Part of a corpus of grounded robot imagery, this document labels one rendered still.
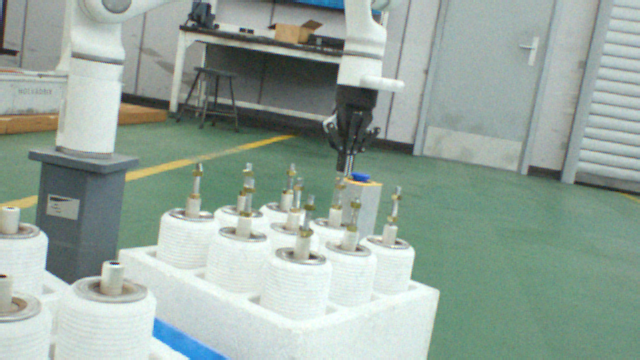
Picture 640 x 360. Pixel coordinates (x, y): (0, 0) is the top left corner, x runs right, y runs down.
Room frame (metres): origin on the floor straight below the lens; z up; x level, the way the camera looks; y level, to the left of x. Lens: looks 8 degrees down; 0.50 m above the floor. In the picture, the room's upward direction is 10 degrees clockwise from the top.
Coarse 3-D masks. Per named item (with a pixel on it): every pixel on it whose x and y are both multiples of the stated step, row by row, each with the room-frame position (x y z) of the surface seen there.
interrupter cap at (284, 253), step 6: (276, 252) 0.93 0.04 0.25; (282, 252) 0.94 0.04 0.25; (288, 252) 0.95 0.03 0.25; (312, 252) 0.97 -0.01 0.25; (318, 252) 0.97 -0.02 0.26; (282, 258) 0.91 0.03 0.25; (288, 258) 0.91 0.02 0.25; (294, 258) 0.93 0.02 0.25; (312, 258) 0.95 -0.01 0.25; (318, 258) 0.94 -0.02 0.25; (324, 258) 0.94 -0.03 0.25; (300, 264) 0.90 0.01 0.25; (306, 264) 0.91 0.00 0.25; (312, 264) 0.91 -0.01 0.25; (318, 264) 0.92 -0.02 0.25
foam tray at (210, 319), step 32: (128, 256) 1.05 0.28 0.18; (160, 288) 1.00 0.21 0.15; (192, 288) 0.96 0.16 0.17; (416, 288) 1.14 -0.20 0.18; (192, 320) 0.95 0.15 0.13; (224, 320) 0.91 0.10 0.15; (256, 320) 0.88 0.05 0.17; (288, 320) 0.87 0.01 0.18; (320, 320) 0.89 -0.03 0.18; (352, 320) 0.93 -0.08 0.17; (384, 320) 1.01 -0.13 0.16; (416, 320) 1.09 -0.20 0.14; (224, 352) 0.91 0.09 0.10; (256, 352) 0.87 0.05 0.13; (288, 352) 0.84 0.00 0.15; (320, 352) 0.88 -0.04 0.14; (352, 352) 0.94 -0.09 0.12; (384, 352) 1.02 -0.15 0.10; (416, 352) 1.11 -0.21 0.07
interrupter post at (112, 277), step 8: (104, 264) 0.67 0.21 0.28; (112, 264) 0.68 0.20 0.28; (120, 264) 0.68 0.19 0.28; (104, 272) 0.67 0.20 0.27; (112, 272) 0.67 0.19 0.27; (120, 272) 0.68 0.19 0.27; (104, 280) 0.67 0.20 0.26; (112, 280) 0.67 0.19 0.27; (120, 280) 0.68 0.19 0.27; (104, 288) 0.67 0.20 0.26; (112, 288) 0.67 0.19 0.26; (120, 288) 0.68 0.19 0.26
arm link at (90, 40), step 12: (72, 0) 1.23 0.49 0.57; (72, 12) 1.22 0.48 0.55; (84, 12) 1.21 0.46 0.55; (72, 24) 1.22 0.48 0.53; (84, 24) 1.23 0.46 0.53; (96, 24) 1.24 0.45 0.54; (108, 24) 1.25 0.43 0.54; (120, 24) 1.27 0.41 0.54; (72, 36) 1.21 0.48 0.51; (84, 36) 1.21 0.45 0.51; (96, 36) 1.22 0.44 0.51; (108, 36) 1.24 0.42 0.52; (120, 36) 1.27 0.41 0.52; (72, 48) 1.20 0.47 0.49; (84, 48) 1.19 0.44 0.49; (96, 48) 1.19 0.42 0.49; (108, 48) 1.20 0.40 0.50; (120, 48) 1.23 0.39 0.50; (96, 60) 1.19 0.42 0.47; (108, 60) 1.20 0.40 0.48; (120, 60) 1.22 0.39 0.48
